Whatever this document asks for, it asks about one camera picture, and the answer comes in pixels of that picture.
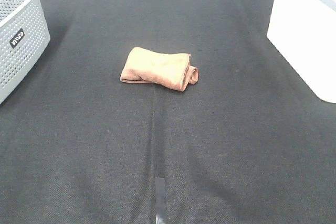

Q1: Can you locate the white plastic storage bin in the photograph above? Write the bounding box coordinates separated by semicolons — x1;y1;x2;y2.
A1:
267;0;335;103

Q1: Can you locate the black table cloth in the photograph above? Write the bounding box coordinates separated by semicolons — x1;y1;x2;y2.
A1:
1;0;335;223

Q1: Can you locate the grey perforated laundry basket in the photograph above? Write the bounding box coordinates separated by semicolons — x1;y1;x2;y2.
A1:
1;0;50;101

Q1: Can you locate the brown towel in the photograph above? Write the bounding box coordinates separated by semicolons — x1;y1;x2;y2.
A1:
120;47;198;92

